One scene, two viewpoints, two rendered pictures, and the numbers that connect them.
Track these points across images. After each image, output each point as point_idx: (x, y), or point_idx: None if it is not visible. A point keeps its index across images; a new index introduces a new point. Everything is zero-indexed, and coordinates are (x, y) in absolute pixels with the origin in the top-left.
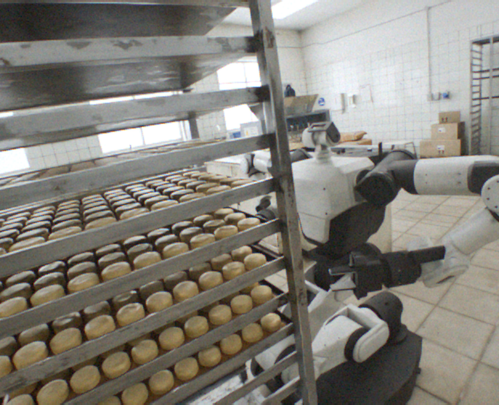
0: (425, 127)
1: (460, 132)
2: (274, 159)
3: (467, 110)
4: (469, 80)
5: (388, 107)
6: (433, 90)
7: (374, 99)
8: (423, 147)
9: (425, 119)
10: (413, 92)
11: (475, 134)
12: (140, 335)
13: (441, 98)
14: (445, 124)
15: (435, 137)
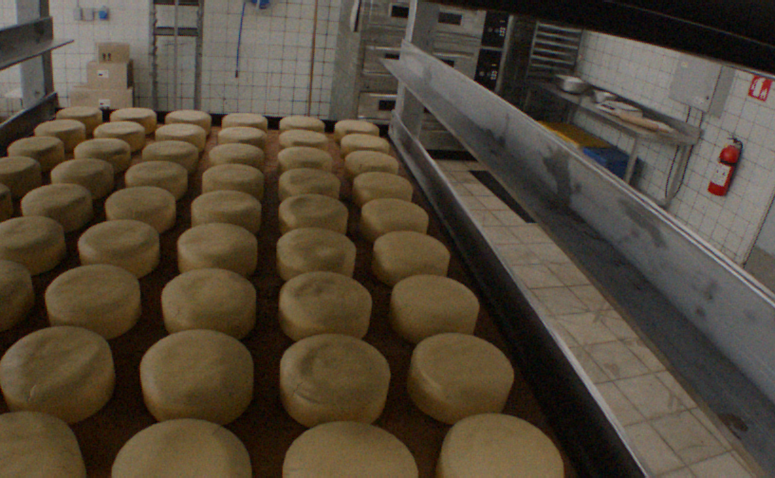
0: (71, 64)
1: (130, 78)
2: None
3: (135, 42)
4: (149, 5)
5: (3, 22)
6: (83, 3)
7: None
8: (77, 101)
9: (70, 50)
10: (49, 2)
11: (146, 80)
12: None
13: (96, 18)
14: (108, 64)
15: (94, 85)
